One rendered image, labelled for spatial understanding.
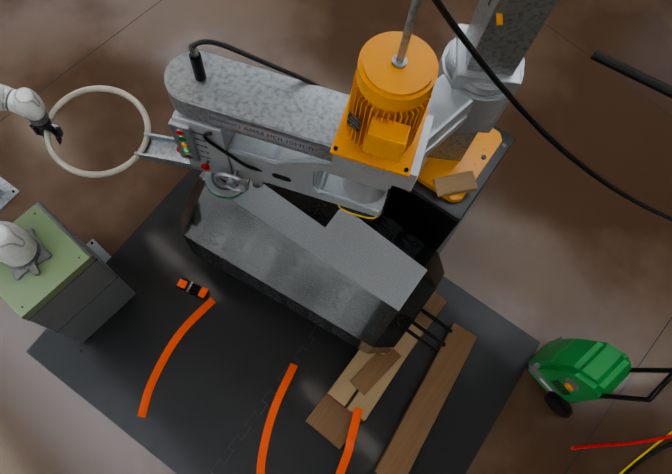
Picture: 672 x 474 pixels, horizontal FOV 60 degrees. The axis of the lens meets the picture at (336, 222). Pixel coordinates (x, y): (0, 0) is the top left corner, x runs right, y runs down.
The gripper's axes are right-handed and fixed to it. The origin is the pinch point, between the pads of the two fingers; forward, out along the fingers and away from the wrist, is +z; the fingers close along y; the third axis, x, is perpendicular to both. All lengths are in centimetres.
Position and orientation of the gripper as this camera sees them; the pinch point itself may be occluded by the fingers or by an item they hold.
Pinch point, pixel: (53, 138)
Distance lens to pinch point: 321.2
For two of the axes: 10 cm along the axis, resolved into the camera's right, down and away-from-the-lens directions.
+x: 0.3, -9.5, 3.2
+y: 9.9, 0.7, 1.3
